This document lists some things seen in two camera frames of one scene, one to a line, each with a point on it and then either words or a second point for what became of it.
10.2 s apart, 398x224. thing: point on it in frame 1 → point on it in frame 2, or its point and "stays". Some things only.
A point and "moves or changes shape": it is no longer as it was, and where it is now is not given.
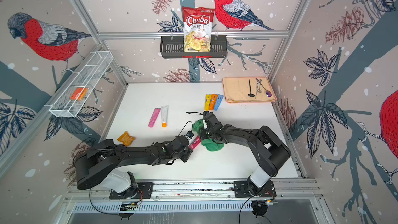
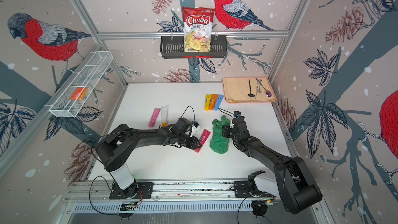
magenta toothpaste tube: x=154 y=117 stays
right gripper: x=202 y=135 → x=225 y=130
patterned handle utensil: x=257 y=87 stays
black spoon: x=251 y=94 stays
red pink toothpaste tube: x=194 y=142 moves or changes shape
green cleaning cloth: x=209 y=143 moves or changes shape
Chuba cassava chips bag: x=198 y=24 stays
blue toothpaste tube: x=217 y=102 stays
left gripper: x=189 y=152 → x=194 y=143
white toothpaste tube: x=164 y=110 stays
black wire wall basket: x=173 y=47 stays
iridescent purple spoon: x=268 y=93 stays
